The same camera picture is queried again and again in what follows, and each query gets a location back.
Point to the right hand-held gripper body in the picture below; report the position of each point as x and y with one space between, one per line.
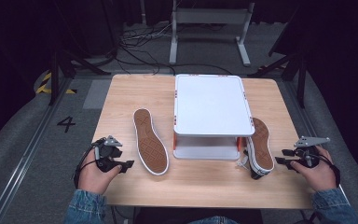
309 154

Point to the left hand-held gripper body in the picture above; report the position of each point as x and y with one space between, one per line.
107 154

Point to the black canvas sneaker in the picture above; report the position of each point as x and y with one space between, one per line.
261 146
150 143

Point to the white two-tier shoe rack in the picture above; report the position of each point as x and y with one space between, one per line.
213 105

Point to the person's right hand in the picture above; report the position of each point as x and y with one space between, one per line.
318 175

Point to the person's left hand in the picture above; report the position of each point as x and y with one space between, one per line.
94 177

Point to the black metal stand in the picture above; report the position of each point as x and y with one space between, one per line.
55 77
301 77

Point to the person's denim lap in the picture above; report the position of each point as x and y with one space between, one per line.
213 221

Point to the yellow black hazard tape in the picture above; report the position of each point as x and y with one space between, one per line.
45 84

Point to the grey metal stand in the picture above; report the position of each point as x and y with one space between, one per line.
211 15

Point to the grey floor rail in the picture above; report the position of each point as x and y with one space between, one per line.
303 112
21 158

